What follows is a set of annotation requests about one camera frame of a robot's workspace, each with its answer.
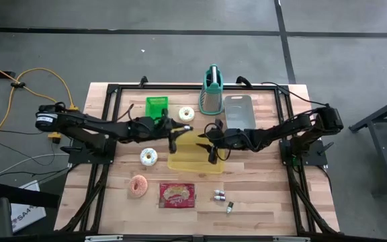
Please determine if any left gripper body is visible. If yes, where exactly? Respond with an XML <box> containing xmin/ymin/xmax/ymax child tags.
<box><xmin>136</xmin><ymin>109</ymin><xmax>177</xmax><ymax>155</ymax></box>

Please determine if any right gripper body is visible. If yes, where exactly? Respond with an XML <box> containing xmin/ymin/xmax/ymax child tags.
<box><xmin>209</xmin><ymin>118</ymin><xmax>248</xmax><ymax>165</ymax></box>

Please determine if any white donut with sprinkles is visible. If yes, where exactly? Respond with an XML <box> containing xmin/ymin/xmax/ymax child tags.
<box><xmin>139</xmin><ymin>147</ymin><xmax>159</xmax><ymax>167</ymax></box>

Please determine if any red popcorn packet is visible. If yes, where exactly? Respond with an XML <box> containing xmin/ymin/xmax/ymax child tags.
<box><xmin>158</xmin><ymin>182</ymin><xmax>196</xmax><ymax>209</ymax></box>

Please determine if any pink frosted sprinkled donut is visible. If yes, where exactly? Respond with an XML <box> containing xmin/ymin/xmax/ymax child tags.
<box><xmin>128</xmin><ymin>174</ymin><xmax>149</xmax><ymax>198</ymax></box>

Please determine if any cream frosted donut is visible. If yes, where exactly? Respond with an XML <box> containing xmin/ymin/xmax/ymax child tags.
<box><xmin>177</xmin><ymin>106</ymin><xmax>196</xmax><ymax>123</ymax></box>

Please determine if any yellow translucent plastic bin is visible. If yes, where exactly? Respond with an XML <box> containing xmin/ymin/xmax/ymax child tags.
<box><xmin>167</xmin><ymin>129</ymin><xmax>226</xmax><ymax>175</ymax></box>

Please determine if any green plastic mesh basket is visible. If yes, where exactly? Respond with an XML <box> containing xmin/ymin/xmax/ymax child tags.
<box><xmin>144</xmin><ymin>95</ymin><xmax>169</xmax><ymax>121</ymax></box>

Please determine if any grey plastic bin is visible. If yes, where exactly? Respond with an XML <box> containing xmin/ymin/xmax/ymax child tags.
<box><xmin>223</xmin><ymin>94</ymin><xmax>257</xmax><ymax>130</ymax></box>

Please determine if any black flat beam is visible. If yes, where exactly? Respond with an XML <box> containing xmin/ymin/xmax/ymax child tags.
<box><xmin>0</xmin><ymin>181</ymin><xmax>60</xmax><ymax>209</ymax></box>

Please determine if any white printed cardboard box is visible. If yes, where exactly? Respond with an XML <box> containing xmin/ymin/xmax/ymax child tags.
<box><xmin>10</xmin><ymin>179</ymin><xmax>47</xmax><ymax>233</ymax></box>

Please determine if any black metal stand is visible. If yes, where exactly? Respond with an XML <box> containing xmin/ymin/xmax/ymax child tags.
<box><xmin>349</xmin><ymin>91</ymin><xmax>387</xmax><ymax>196</ymax></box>

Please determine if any teal-handled metal box grater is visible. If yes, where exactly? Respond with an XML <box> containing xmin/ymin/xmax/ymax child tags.
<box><xmin>198</xmin><ymin>63</ymin><xmax>224</xmax><ymax>116</ymax></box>

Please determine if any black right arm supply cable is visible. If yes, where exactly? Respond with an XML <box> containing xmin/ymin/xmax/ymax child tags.
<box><xmin>259</xmin><ymin>81</ymin><xmax>331</xmax><ymax>108</ymax></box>

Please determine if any silver frame bracket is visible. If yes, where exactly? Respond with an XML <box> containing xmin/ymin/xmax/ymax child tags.
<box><xmin>272</xmin><ymin>235</ymin><xmax>311</xmax><ymax>242</ymax></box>
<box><xmin>84</xmin><ymin>235</ymin><xmax>124</xmax><ymax>242</ymax></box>

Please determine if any white floor cable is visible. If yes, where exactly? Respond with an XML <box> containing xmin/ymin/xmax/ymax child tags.
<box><xmin>0</xmin><ymin>153</ymin><xmax>70</xmax><ymax>179</ymax></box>

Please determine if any yellow extension cable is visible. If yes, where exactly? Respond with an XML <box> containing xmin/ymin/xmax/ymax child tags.
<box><xmin>0</xmin><ymin>56</ymin><xmax>80</xmax><ymax>145</ymax></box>

